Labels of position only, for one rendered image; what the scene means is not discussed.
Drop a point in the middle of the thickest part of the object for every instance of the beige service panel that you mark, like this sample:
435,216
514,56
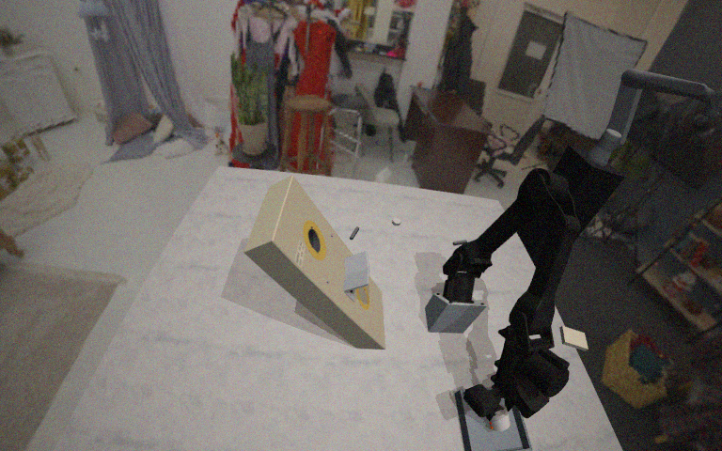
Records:
295,245

